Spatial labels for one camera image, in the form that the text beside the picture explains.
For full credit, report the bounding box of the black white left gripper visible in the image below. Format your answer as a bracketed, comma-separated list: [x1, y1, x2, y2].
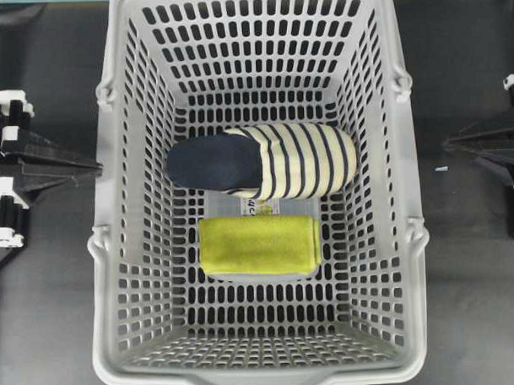
[0, 89, 102, 268]

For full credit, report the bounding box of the navy striped cream slipper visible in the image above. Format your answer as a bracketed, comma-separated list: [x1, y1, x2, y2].
[166, 123, 358, 201]

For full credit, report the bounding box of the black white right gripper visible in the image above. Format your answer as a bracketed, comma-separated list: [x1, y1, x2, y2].
[444, 73, 514, 188]

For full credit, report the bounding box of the grey plastic shopping basket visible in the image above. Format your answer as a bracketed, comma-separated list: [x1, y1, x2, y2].
[88, 0, 430, 385]

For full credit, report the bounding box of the clear plastic package with label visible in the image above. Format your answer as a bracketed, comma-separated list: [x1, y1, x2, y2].
[204, 191, 320, 285]

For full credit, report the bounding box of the yellow-green folded cloth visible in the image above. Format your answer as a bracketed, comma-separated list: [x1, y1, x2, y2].
[198, 214, 322, 278]

